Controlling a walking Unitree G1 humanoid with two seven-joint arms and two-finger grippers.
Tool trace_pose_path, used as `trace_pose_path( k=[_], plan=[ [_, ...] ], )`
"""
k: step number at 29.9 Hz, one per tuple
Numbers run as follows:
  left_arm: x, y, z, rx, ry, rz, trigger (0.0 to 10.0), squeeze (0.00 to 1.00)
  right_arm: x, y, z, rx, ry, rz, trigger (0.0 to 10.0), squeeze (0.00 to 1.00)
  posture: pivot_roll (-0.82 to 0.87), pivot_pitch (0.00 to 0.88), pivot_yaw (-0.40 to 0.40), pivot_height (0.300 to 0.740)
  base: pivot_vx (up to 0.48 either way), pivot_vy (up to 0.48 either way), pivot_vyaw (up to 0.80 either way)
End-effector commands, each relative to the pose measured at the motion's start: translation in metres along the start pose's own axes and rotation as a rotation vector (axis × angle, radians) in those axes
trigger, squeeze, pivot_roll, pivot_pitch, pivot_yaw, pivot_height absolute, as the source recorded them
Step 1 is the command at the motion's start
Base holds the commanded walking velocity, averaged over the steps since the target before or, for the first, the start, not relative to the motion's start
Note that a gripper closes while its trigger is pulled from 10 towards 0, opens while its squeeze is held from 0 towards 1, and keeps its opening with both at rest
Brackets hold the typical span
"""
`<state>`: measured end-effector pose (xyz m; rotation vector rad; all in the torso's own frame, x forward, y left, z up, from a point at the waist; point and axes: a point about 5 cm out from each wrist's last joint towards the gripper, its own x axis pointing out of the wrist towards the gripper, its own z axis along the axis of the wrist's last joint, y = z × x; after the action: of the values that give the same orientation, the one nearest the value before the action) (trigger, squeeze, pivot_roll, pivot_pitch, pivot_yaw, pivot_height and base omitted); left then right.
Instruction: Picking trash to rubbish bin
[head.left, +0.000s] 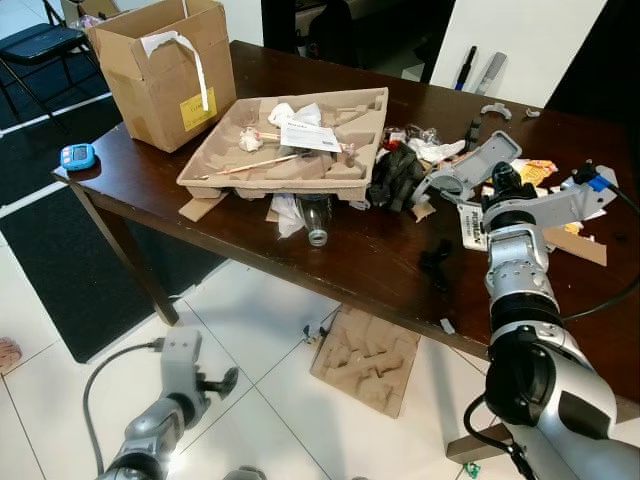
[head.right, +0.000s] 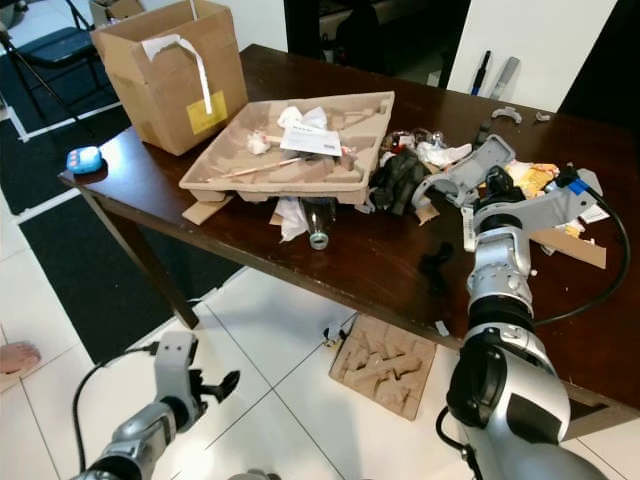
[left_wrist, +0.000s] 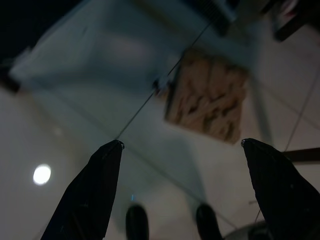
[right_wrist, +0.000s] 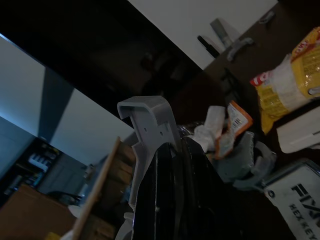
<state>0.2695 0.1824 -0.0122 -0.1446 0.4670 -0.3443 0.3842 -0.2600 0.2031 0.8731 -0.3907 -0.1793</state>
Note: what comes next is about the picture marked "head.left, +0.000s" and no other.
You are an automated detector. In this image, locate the yellow orange snack wrapper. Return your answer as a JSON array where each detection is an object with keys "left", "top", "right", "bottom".
[{"left": 514, "top": 157, "right": 562, "bottom": 192}]

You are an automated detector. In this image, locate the white printed tag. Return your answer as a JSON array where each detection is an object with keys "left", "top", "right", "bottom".
[{"left": 457, "top": 202, "right": 490, "bottom": 252}]

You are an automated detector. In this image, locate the small grey arched clip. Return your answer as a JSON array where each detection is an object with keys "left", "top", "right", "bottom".
[{"left": 479, "top": 102, "right": 514, "bottom": 122}]

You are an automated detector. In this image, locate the crumpled clear plastic wrapper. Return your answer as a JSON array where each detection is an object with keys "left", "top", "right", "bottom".
[{"left": 403, "top": 124, "right": 468, "bottom": 167}]

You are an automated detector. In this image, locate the grey robot foot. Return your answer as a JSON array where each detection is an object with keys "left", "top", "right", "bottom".
[{"left": 224, "top": 465, "right": 267, "bottom": 480}]

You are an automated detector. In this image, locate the flat brown cardboard piece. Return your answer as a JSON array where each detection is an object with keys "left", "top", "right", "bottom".
[{"left": 544, "top": 227, "right": 609, "bottom": 267}]

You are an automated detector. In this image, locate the crumpled black plastic bag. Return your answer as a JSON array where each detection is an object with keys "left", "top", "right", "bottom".
[{"left": 367, "top": 147, "right": 428, "bottom": 212}]

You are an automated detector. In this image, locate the grey marker pen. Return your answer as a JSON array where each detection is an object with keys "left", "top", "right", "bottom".
[{"left": 474, "top": 51, "right": 509, "bottom": 97}]

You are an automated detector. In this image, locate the black marker pen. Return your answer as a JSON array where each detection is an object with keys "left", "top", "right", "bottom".
[{"left": 454, "top": 45, "right": 480, "bottom": 92}]

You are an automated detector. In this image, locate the small moulded pulp insert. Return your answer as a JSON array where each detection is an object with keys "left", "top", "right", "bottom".
[{"left": 309, "top": 304, "right": 422, "bottom": 419}]

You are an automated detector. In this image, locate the white board panel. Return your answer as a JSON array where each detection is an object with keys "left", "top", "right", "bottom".
[{"left": 429, "top": 0, "right": 609, "bottom": 110}]

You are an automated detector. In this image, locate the dark brown wooden table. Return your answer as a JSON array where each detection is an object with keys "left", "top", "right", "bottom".
[{"left": 53, "top": 40, "right": 640, "bottom": 466}]

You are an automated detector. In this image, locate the black floor mat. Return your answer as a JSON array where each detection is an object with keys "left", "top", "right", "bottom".
[
  {"left": 0, "top": 186, "right": 233, "bottom": 364},
  {"left": 0, "top": 96, "right": 126, "bottom": 207}
]

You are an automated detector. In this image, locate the white crumpled tissue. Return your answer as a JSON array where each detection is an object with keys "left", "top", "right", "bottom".
[{"left": 269, "top": 194, "right": 305, "bottom": 240}]

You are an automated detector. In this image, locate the small brown cardboard scrap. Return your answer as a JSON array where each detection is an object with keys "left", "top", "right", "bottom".
[{"left": 179, "top": 194, "right": 230, "bottom": 222}]

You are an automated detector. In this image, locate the clear plastic bottle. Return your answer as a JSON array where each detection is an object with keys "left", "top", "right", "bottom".
[{"left": 297, "top": 194, "right": 332, "bottom": 247}]

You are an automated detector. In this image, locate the person's bare foot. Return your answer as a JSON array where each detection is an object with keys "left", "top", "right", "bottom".
[{"left": 0, "top": 337, "right": 24, "bottom": 374}]

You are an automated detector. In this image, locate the white printed card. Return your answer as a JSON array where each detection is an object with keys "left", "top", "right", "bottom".
[{"left": 279, "top": 122, "right": 342, "bottom": 154}]

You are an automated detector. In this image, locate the moulded pulp packaging tray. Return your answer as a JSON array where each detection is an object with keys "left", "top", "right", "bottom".
[{"left": 177, "top": 87, "right": 390, "bottom": 202}]

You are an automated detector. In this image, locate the thin wooden stick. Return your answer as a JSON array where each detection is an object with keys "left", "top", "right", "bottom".
[{"left": 200, "top": 151, "right": 303, "bottom": 182}]

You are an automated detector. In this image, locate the crumpled white paper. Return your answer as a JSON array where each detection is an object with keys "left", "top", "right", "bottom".
[{"left": 267, "top": 101, "right": 322, "bottom": 131}]

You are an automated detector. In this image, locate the small white paper ball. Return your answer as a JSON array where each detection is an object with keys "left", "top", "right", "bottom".
[{"left": 237, "top": 127, "right": 264, "bottom": 154}]

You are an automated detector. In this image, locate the small blue digital timer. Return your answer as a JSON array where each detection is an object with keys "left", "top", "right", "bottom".
[{"left": 59, "top": 143, "right": 98, "bottom": 172}]

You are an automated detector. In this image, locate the open brown cardboard box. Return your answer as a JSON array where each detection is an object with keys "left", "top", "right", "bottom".
[{"left": 85, "top": 0, "right": 238, "bottom": 154}]

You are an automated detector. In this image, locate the white paper strip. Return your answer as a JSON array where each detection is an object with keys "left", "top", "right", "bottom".
[{"left": 140, "top": 31, "right": 214, "bottom": 112}]

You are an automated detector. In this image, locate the black folding chair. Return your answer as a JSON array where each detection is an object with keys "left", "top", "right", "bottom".
[{"left": 0, "top": 0, "right": 101, "bottom": 101}]

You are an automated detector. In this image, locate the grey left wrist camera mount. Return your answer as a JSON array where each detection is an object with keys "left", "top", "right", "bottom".
[{"left": 158, "top": 328, "right": 205, "bottom": 404}]

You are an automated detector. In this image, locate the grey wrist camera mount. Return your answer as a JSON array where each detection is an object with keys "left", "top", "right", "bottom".
[
  {"left": 528, "top": 168, "right": 620, "bottom": 239},
  {"left": 158, "top": 328, "right": 205, "bottom": 404}
]

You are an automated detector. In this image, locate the grey plastic bracket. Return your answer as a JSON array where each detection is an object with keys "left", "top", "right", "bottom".
[{"left": 414, "top": 130, "right": 523, "bottom": 207}]

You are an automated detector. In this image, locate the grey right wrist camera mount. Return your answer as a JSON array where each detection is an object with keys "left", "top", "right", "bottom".
[{"left": 528, "top": 168, "right": 620, "bottom": 239}]

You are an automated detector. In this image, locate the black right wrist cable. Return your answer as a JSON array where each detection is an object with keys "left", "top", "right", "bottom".
[{"left": 558, "top": 165, "right": 640, "bottom": 323}]

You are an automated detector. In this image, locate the black right elbow cable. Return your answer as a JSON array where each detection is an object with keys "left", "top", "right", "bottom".
[{"left": 462, "top": 393, "right": 536, "bottom": 480}]

